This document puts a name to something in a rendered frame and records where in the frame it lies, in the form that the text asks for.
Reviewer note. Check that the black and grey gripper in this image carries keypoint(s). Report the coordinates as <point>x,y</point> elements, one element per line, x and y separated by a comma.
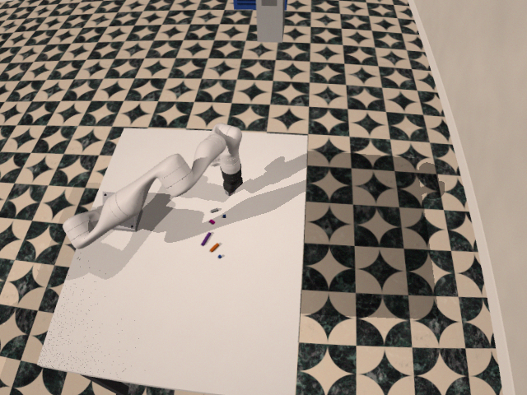
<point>231,175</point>

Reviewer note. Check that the dark purple rod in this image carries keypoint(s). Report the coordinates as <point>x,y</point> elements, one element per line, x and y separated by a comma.
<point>206,239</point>

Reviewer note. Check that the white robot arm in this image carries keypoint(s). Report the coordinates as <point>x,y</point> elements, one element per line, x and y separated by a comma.
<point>174,174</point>

